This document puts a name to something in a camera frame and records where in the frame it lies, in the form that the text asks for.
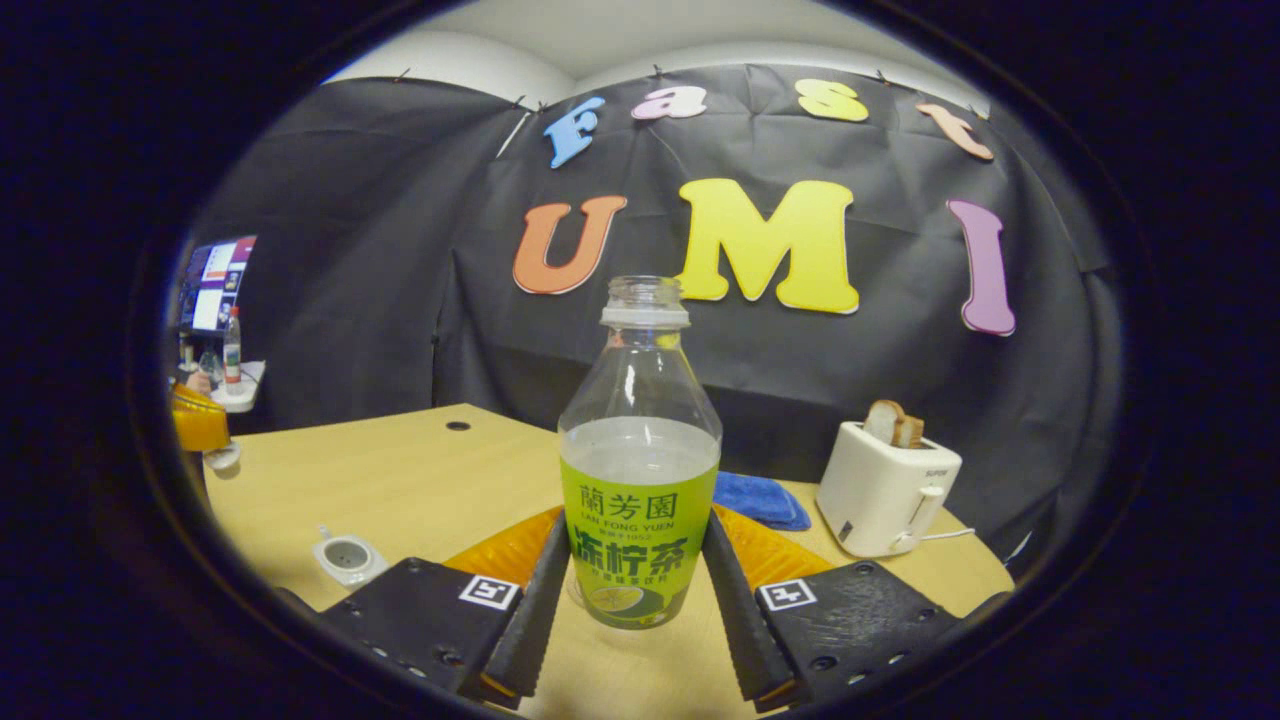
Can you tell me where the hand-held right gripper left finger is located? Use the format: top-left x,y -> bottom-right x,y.
318,505 -> 573,709

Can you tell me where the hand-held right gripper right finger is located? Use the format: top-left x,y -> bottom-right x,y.
700,504 -> 966,714

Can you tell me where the green label water bottle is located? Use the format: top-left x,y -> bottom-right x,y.
557,276 -> 723,631

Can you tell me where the red cap plastic bottle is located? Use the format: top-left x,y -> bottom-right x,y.
222,306 -> 243,396

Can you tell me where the white side table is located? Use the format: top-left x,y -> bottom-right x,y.
210,360 -> 266,414

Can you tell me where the white toaster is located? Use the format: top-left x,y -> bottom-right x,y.
815,420 -> 963,559

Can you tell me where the computer monitor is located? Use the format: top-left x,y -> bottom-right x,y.
178,235 -> 258,334

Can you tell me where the blue towel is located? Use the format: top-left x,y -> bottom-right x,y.
712,470 -> 813,532

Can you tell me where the bread slice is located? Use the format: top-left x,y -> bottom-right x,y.
865,400 -> 926,449

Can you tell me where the black backdrop cloth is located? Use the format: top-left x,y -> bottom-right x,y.
170,65 -> 1126,561

